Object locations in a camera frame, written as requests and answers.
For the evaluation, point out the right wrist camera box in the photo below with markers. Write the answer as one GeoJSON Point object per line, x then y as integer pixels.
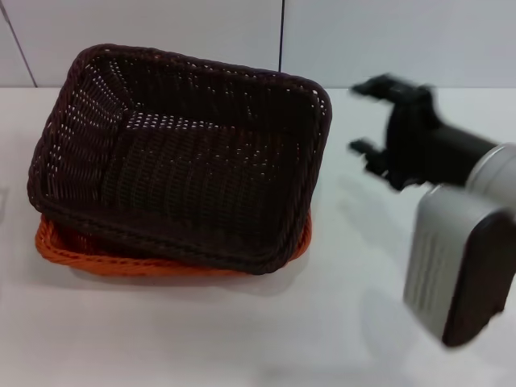
{"type": "Point", "coordinates": [455, 262]}

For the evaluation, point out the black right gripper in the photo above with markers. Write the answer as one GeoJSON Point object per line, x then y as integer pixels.
{"type": "Point", "coordinates": [427, 137]}

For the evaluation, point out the orange woven basket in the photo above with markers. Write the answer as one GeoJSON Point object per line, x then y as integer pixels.
{"type": "Point", "coordinates": [80, 254]}

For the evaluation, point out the dark brown woven basket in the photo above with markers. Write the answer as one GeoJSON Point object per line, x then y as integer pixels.
{"type": "Point", "coordinates": [193, 177]}

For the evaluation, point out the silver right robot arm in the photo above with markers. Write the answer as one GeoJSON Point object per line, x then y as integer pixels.
{"type": "Point", "coordinates": [493, 173]}

